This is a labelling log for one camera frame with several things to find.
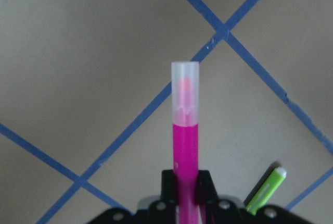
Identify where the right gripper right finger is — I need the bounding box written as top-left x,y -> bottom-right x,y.
195,170 -> 219,206

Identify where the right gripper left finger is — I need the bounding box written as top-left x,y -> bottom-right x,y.
161,169 -> 178,208

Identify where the pink marker pen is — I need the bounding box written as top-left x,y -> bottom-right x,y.
171,61 -> 199,223

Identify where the green marker pen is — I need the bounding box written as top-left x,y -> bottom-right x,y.
245,166 -> 287,215

